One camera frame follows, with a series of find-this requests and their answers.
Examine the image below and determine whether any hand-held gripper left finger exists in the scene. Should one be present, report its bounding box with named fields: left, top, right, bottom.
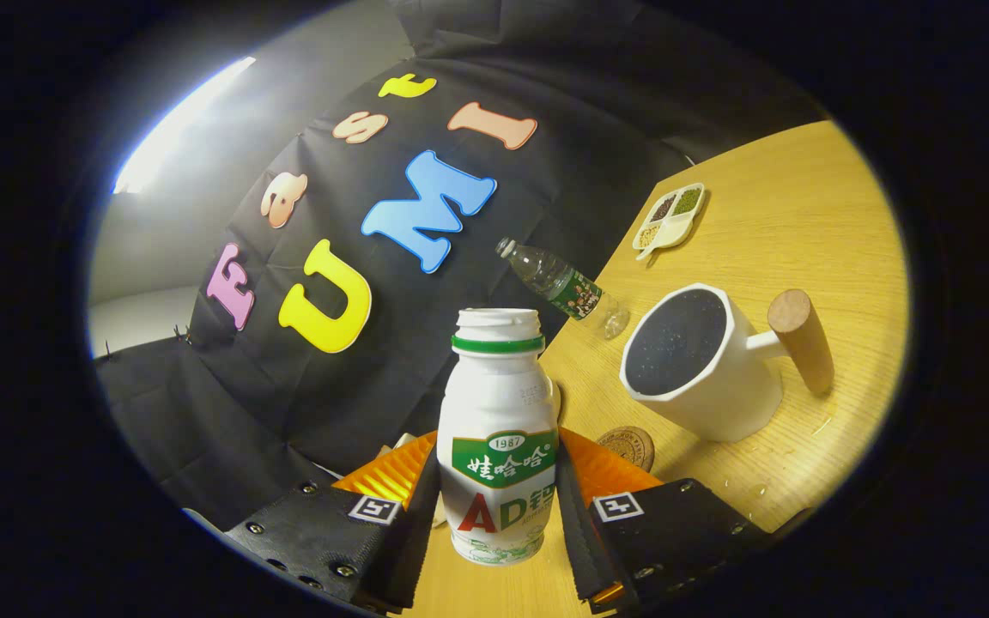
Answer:
left=224, top=429, right=442, bottom=615

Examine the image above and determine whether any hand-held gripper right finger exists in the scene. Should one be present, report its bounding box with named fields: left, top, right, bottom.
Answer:
left=556, top=427, right=774, bottom=612

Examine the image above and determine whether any round cork coaster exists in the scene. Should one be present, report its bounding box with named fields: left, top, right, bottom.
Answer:
left=596, top=426, right=656, bottom=473

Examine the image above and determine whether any white juice bottle green label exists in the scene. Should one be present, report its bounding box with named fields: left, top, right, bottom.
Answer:
left=436, top=308, right=561, bottom=567

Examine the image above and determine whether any white cup wooden handle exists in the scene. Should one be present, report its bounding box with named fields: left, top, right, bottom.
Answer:
left=619, top=283, right=836, bottom=444

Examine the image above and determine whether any clear plastic water bottle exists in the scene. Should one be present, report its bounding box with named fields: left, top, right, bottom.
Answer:
left=495, top=237, right=631, bottom=341

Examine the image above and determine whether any black backdrop cloth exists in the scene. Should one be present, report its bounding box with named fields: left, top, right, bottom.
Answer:
left=91, top=0, right=830, bottom=533

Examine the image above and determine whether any white divided tray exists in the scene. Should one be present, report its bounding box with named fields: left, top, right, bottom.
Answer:
left=632, top=183, right=707, bottom=262

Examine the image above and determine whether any wooden table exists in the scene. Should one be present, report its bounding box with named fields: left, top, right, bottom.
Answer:
left=396, top=120, right=912, bottom=618

